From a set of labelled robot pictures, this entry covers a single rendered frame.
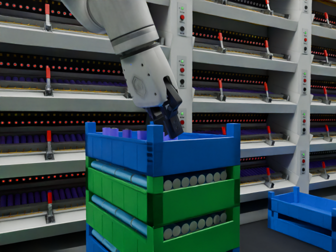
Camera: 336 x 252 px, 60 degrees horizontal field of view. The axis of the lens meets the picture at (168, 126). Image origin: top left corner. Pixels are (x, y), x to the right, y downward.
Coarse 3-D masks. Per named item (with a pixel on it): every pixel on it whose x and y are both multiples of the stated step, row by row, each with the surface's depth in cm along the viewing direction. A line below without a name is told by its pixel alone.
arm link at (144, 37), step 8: (136, 32) 48; (144, 32) 49; (152, 32) 50; (112, 40) 50; (120, 40) 49; (128, 40) 48; (136, 40) 48; (144, 40) 49; (152, 40) 51; (120, 48) 50; (128, 48) 49; (136, 48) 50
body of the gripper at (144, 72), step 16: (144, 48) 49; (160, 48) 51; (128, 64) 52; (144, 64) 49; (160, 64) 50; (128, 80) 55; (144, 80) 51; (160, 80) 50; (144, 96) 53; (160, 96) 50
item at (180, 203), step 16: (96, 176) 63; (112, 176) 57; (160, 176) 45; (96, 192) 64; (112, 192) 57; (128, 192) 51; (144, 192) 47; (160, 192) 45; (176, 192) 47; (192, 192) 49; (208, 192) 51; (224, 192) 54; (128, 208) 51; (144, 208) 47; (160, 208) 46; (176, 208) 47; (192, 208) 49; (208, 208) 52; (224, 208) 54; (160, 224) 46
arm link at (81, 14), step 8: (64, 0) 53; (72, 0) 53; (80, 0) 53; (72, 8) 54; (80, 8) 54; (80, 16) 54; (88, 16) 53; (88, 24) 55; (96, 24) 53; (96, 32) 57; (104, 32) 57
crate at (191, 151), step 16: (160, 128) 45; (96, 144) 63; (112, 144) 56; (128, 144) 51; (144, 144) 46; (160, 144) 45; (176, 144) 47; (192, 144) 49; (208, 144) 51; (224, 144) 53; (112, 160) 56; (128, 160) 51; (144, 160) 47; (160, 160) 45; (176, 160) 47; (192, 160) 49; (208, 160) 51; (224, 160) 54
